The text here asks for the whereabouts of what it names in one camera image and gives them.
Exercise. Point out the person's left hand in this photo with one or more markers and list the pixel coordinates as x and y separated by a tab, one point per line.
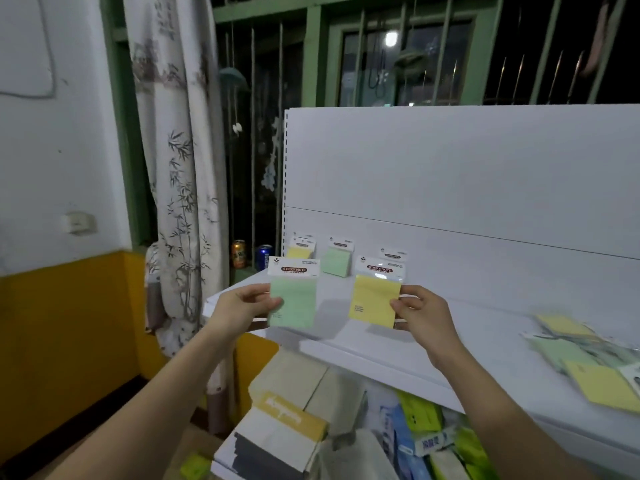
240	314

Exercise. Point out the white metal shelf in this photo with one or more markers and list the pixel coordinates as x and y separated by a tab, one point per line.
450	159

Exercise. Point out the pile of mixed sticky notes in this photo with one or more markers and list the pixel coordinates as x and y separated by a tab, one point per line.
600	384

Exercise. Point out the person's left forearm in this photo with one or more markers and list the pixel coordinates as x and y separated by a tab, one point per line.
150	414

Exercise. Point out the person's right forearm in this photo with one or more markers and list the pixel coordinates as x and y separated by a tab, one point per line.
505	424

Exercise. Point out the orange drink can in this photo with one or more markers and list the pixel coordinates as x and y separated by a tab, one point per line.
239	255

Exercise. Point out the blue drink can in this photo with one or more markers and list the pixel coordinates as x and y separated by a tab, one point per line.
263	258

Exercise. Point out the beige flat box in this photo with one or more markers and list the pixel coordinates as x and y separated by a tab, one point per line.
340	399
290	377

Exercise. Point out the white box yellow band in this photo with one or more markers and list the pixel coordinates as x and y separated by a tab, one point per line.
290	419

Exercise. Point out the white flower window decal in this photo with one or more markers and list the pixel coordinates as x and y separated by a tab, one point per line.
270	177

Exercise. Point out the white patterned curtain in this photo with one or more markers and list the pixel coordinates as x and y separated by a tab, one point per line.
180	144

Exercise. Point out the white perforated plastic basket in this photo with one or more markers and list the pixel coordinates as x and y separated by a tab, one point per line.
355	457

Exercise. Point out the small white hanging ornament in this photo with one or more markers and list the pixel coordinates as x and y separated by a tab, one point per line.
237	127

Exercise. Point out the pile of tissue packets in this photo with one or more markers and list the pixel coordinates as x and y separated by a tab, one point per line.
420	414

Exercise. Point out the teal hanging lampshade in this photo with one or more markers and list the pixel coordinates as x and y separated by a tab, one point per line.
232	77

